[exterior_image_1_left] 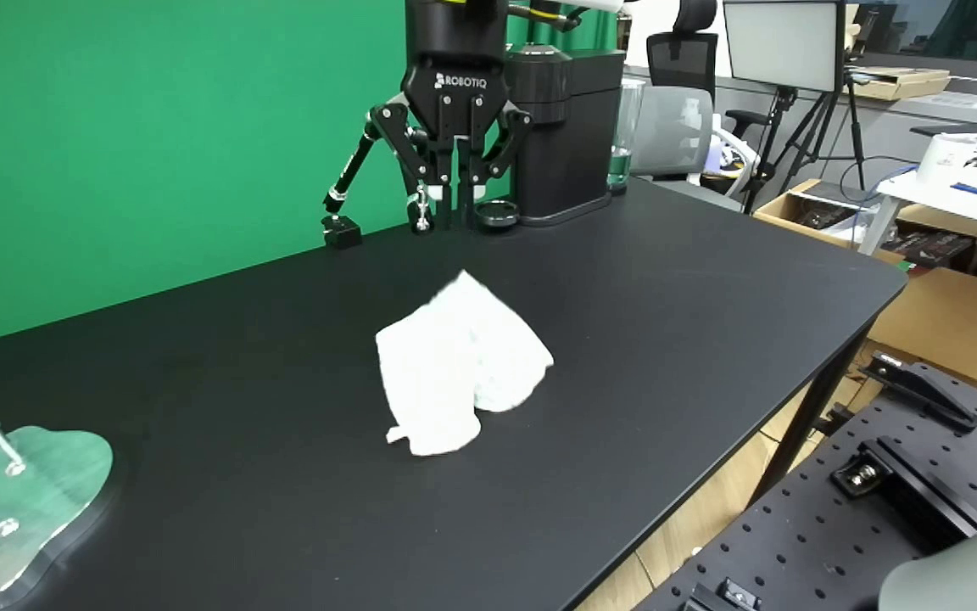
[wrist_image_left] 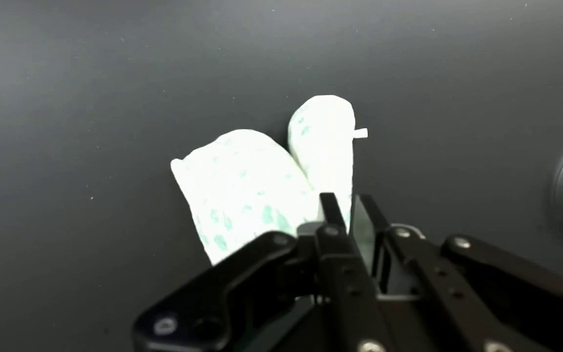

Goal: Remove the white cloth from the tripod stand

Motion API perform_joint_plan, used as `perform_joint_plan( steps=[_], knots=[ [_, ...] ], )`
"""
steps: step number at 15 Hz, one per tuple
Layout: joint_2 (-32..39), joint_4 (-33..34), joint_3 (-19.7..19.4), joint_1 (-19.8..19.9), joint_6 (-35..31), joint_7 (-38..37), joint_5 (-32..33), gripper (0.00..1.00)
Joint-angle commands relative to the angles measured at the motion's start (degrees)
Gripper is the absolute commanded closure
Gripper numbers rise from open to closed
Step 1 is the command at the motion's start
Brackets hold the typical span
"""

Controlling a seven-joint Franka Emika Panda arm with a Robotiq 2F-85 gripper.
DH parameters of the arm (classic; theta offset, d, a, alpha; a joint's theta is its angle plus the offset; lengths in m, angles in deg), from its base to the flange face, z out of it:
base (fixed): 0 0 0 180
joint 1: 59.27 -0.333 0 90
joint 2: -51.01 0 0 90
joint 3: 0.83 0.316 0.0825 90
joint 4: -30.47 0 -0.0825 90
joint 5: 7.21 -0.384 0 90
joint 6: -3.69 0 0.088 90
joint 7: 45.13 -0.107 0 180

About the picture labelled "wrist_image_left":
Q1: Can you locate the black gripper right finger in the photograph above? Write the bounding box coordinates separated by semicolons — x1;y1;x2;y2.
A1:
359;193;563;352

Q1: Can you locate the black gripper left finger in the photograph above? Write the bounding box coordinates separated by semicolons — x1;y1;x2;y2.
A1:
132;191;394;352

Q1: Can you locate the white cloth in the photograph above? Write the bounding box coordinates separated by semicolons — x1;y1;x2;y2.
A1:
169;95;370;267

